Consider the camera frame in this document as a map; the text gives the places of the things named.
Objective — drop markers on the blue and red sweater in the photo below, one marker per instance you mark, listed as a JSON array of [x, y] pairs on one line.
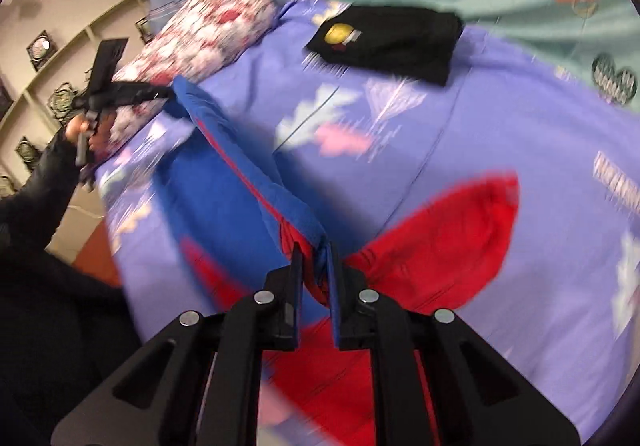
[[450, 236]]

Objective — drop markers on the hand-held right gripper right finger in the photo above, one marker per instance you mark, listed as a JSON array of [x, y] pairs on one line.
[[336, 296]]

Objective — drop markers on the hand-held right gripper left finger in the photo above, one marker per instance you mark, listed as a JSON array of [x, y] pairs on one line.
[[290, 291]]

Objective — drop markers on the black framed wall pictures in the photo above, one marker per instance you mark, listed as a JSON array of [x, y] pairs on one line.
[[40, 51]]

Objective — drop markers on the beige wall shelf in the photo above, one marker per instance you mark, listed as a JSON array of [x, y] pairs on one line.
[[100, 26]]

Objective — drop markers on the purple printed bedsheet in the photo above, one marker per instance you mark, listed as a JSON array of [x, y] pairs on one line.
[[500, 126]]

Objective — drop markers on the floral pillow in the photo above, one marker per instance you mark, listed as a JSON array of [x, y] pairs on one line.
[[210, 26]]

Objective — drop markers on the person's black clothing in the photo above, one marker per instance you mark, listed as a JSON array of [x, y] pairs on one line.
[[50, 351]]

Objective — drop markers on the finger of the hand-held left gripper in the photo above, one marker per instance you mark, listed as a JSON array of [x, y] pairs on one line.
[[140, 94]]

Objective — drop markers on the folded black garment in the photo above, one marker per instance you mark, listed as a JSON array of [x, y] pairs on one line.
[[400, 41]]

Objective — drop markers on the person's left hand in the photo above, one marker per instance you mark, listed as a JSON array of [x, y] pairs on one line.
[[72, 129]]

